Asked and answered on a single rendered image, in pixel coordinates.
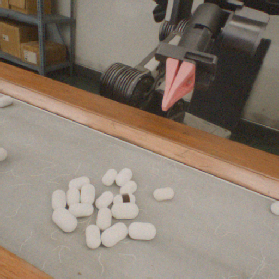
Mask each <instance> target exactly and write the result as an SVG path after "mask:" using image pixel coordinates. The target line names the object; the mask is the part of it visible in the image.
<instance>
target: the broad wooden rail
mask: <svg viewBox="0 0 279 279"><path fill-rule="evenodd" d="M0 93H1V94H4V95H6V96H10V97H11V98H13V99H16V100H19V101H22V102H24V103H27V104H30V105H32V106H35V107H37V108H39V109H42V110H44V111H48V112H50V113H53V114H56V115H58V116H61V117H63V118H65V119H67V120H70V121H73V122H76V123H78V124H81V125H84V126H87V127H89V128H91V129H94V130H97V131H98V132H102V133H103V134H106V135H109V136H112V137H115V138H117V139H119V140H122V141H125V142H128V143H130V144H133V145H136V146H138V147H140V148H142V149H145V150H148V151H150V152H153V153H155V154H158V155H161V156H164V157H167V158H169V159H171V160H174V161H177V162H178V163H181V164H183V165H186V166H189V167H191V168H195V169H197V170H199V171H202V172H205V173H208V174H209V175H212V176H214V177H217V178H220V179H223V180H225V181H228V182H231V183H233V184H236V185H237V186H241V187H243V188H245V189H248V190H251V191H254V192H257V193H258V194H260V195H263V196H266V197H269V198H272V199H275V200H276V201H279V156H278V155H274V154H271V153H267V152H265V151H262V150H258V149H255V148H252V147H249V146H248V145H245V144H242V143H238V142H235V141H232V140H229V139H226V138H223V137H220V136H216V135H213V134H210V133H208V132H206V131H203V130H200V129H196V128H193V127H190V126H187V125H185V124H182V123H178V122H175V121H172V120H169V119H166V118H163V117H159V116H157V115H155V114H153V113H150V112H146V111H143V110H140V109H137V108H134V107H131V106H128V105H125V104H121V103H118V102H116V101H114V100H111V99H108V98H105V97H103V96H99V95H96V94H93V93H90V92H87V91H84V90H81V89H79V88H76V87H73V86H70V85H67V84H64V83H61V82H58V81H55V80H53V79H51V78H47V77H44V76H41V75H37V74H34V73H32V72H30V71H27V70H24V69H20V68H17V67H15V66H11V65H10V64H6V63H3V62H0Z"/></svg>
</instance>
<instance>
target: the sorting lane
mask: <svg viewBox="0 0 279 279"><path fill-rule="evenodd" d="M12 100H13V102H12V104H11V105H7V106H4V107H0V148H3V149H5V150H6V152H7V157H6V158H5V159H4V160H3V161H0V245H1V246H3V247H4V248H6V249H7V250H9V251H10V252H12V253H13V254H16V255H17V256H19V257H21V258H22V259H24V260H26V261H28V262H29V263H30V264H31V265H33V266H36V267H37V268H38V269H40V270H42V271H43V272H46V273H47V274H48V275H50V276H51V277H53V278H55V279H279V215H275V214H274V213H273V212H272V211H271V206H272V204H274V203H276V202H277V201H276V200H275V199H272V198H269V197H266V196H263V195H260V194H258V193H257V192H254V191H251V190H248V189H245V188H243V187H241V186H237V185H236V184H233V183H231V182H228V181H225V180H223V179H220V178H217V177H214V176H212V175H209V174H208V173H205V172H202V171H199V170H197V169H195V168H191V167H189V166H186V165H183V164H181V163H178V162H177V161H174V160H171V159H169V158H167V157H164V156H161V155H158V154H155V153H153V152H150V151H148V150H145V149H142V148H140V147H138V146H136V145H133V144H130V143H128V142H125V141H122V140H120V139H117V138H115V137H112V136H109V135H106V134H103V133H102V132H98V131H97V130H94V129H91V128H89V127H87V126H84V125H81V124H78V123H76V122H73V121H70V120H67V119H65V118H63V117H61V116H58V115H56V114H53V113H50V112H48V111H44V110H42V109H39V108H37V107H35V106H32V105H30V104H27V103H24V102H22V101H19V100H16V99H13V98H12ZM125 168H127V169H129V170H131V171H132V178H131V179H130V180H129V181H134V182H135V183H136V185H137V189H136V191H135V192H133V194H132V195H134V196H135V204H136V205H137V206H138V209H139V212H138V215H137V216H136V217H135V218H134V219H115V218H114V217H113V216H111V225H110V227H111V226H113V225H114V224H116V223H123V224H125V225H126V227H127V229H128V227H129V225H130V224H132V223H134V222H142V223H151V224H153V225H154V227H155V229H156V234H155V236H154V237H153V238H152V239H150V240H146V239H134V238H131V237H130V236H129V234H128V233H127V235H126V237H125V238H124V239H122V240H121V241H120V242H118V243H116V244H115V245H113V246H111V247H108V246H105V245H103V244H102V242H101V243H100V245H99V246H98V247H97V248H96V249H91V248H89V247H88V245H87V243H86V234H85V231H86V228H87V227H88V226H89V225H96V222H97V216H98V211H99V209H98V208H97V207H96V205H95V202H96V200H97V199H98V198H99V197H100V196H101V195H102V194H103V193H104V192H105V191H110V192H111V193H112V194H113V198H114V197H115V196H117V195H120V188H121V187H122V186H118V185H117V183H116V180H114V182H113V183H112V184H111V185H109V186H107V185H105V184H104V183H103V182H102V179H103V176H104V175H105V174H106V173H107V171H108V170H109V169H113V170H116V171H117V173H118V174H119V172H120V171H121V170H122V169H125ZM83 176H86V177H87V178H88V179H89V180H90V184H92V185H93V186H94V187H95V198H94V202H93V203H92V206H93V212H92V214H91V215H90V216H88V217H77V225H76V228H75V229H74V230H73V231H71V232H65V231H63V230H62V229H61V228H60V227H59V226H58V225H57V224H56V223H55V222H54V220H53V219H52V216H53V213H54V211H55V210H54V209H53V207H52V195H53V193H54V192H55V191H56V190H63V191H64V192H65V194H67V191H68V190H69V183H70V181H71V180H73V179H77V178H80V177H83ZM166 187H170V188H171V189H172V190H173V192H174V196H173V198H172V199H166V200H161V201H158V200H156V199H155V198H154V191H155V190H156V189H158V188H166Z"/></svg>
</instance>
